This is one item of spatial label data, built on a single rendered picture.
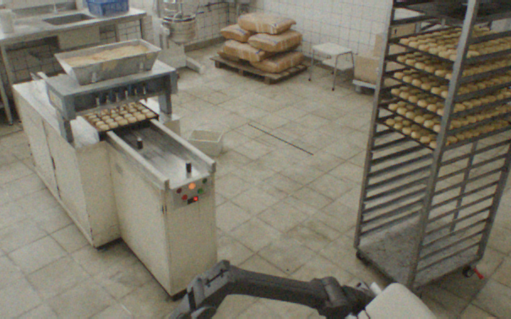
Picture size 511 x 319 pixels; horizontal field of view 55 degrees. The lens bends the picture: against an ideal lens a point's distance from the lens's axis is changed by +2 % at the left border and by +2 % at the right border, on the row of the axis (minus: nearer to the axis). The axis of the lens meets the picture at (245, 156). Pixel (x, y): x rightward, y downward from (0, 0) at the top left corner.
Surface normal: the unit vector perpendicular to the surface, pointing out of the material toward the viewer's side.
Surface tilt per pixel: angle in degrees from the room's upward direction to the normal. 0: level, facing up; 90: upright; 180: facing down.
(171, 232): 90
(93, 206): 90
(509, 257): 0
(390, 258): 0
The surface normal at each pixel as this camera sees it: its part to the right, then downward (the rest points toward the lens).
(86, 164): 0.61, 0.39
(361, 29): -0.71, 0.35
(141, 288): 0.00, -0.87
